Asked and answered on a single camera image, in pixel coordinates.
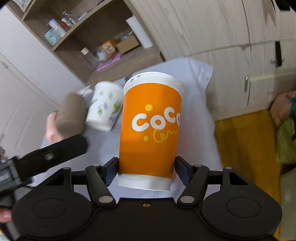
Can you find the light blue table cloth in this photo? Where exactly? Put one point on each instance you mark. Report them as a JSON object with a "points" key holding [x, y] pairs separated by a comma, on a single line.
{"points": [[196, 142]]}

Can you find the light wood wardrobe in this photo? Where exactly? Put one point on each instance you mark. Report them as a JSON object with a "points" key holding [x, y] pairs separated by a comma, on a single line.
{"points": [[249, 44]]}

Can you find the small cardboard box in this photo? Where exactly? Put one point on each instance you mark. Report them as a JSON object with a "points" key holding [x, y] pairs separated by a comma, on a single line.
{"points": [[128, 44]]}

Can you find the white teal canister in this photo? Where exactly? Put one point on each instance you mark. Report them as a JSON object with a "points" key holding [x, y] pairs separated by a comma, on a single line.
{"points": [[52, 37]]}

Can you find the pink flat box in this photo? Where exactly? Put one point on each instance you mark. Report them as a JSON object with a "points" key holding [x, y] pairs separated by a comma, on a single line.
{"points": [[109, 62]]}

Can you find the person's left hand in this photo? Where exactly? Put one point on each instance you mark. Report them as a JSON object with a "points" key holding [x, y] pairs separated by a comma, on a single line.
{"points": [[5, 215]]}

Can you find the wooden open shelf unit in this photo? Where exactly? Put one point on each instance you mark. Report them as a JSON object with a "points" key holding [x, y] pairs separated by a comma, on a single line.
{"points": [[101, 21]]}

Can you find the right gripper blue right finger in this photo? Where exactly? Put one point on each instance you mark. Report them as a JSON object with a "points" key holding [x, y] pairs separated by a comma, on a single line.
{"points": [[183, 170]]}

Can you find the white paper towel roll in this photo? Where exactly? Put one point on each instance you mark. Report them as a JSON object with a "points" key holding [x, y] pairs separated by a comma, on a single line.
{"points": [[139, 32]]}

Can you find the white panel door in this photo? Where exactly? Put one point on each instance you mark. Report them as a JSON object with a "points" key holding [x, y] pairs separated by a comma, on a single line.
{"points": [[24, 111]]}

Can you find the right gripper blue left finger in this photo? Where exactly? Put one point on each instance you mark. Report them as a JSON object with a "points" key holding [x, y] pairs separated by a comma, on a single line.
{"points": [[109, 171]]}

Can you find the taupe tumbler bottle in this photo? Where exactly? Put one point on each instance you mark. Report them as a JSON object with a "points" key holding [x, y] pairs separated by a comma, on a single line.
{"points": [[70, 119]]}

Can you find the pink tumbler bottle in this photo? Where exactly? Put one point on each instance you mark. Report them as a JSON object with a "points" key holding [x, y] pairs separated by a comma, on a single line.
{"points": [[52, 134]]}

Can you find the orange Coco paper cup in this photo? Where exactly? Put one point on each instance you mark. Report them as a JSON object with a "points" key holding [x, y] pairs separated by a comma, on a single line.
{"points": [[150, 127]]}

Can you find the clear bottle beige cap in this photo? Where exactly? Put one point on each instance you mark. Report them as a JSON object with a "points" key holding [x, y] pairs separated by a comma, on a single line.
{"points": [[90, 57]]}

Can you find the orange printed small box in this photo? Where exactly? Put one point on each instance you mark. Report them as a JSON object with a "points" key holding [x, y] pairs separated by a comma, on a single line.
{"points": [[109, 47]]}

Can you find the white floral paper cup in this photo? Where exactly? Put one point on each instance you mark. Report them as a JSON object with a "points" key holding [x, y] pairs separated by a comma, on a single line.
{"points": [[105, 106]]}

